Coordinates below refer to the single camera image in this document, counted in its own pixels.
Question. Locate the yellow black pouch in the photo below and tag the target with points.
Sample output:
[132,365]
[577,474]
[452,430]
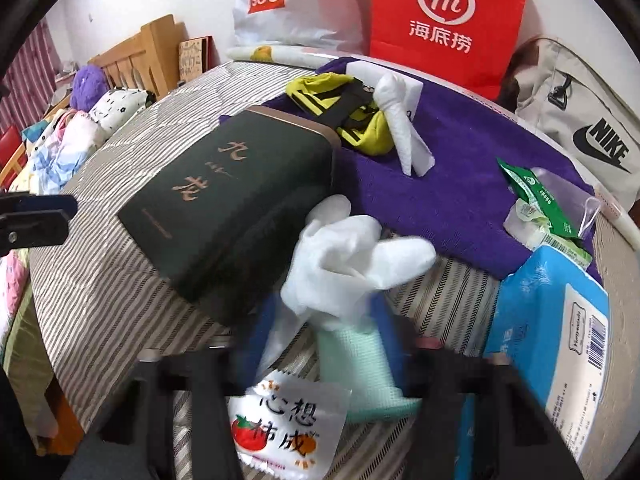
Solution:
[320,82]

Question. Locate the white sponge block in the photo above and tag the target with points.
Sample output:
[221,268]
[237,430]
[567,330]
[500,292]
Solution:
[357,71]

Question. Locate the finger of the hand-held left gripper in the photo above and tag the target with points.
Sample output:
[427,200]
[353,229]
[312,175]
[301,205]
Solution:
[45,204]
[35,232]

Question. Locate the purple towel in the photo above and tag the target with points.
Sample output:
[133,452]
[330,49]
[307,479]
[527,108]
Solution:
[450,195]

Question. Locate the clear plastic bag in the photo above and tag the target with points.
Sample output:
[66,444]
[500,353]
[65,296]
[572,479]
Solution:
[585,210]

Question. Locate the beige sling bag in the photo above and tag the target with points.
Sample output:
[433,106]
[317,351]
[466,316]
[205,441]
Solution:
[575,95]

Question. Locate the white dotted pillow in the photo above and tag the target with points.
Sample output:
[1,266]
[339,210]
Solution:
[120,110]

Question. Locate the white tomato print sachet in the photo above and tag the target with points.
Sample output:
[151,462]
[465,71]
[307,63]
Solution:
[290,425]

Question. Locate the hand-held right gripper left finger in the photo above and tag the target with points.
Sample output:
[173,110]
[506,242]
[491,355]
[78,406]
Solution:
[250,355]

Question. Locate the grey striped bed sheet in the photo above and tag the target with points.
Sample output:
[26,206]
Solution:
[100,270]

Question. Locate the blue tissue pack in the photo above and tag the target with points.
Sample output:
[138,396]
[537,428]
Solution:
[530,300]

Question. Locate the green wet wipes packet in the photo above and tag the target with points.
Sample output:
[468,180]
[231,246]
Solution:
[540,200]

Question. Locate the red paper bag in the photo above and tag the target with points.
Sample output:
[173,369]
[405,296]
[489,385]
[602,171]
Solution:
[450,70]

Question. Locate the brown printed box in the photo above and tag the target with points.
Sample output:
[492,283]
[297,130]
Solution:
[195,57]

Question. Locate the red striped curtain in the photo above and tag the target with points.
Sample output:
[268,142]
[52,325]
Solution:
[25,90]

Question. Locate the mint green cloth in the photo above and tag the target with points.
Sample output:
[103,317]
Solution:
[355,370]

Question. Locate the olive green sheet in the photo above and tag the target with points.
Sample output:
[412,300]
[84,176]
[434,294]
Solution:
[25,350]

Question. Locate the white plastic shopping bag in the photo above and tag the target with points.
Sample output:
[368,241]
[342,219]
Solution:
[310,10]

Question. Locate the purple plush toy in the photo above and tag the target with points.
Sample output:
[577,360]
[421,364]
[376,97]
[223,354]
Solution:
[87,85]

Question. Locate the white rolled cloth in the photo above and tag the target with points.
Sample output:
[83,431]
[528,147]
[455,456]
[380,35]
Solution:
[400,120]

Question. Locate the light wooden headboard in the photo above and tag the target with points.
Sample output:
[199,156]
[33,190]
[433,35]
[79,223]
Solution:
[150,55]

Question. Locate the dark green box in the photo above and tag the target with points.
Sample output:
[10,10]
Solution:
[225,200]

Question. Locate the white glove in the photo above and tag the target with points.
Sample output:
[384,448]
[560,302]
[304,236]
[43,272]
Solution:
[340,260]

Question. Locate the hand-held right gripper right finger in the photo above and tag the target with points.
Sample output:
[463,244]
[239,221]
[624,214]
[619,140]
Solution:
[390,350]

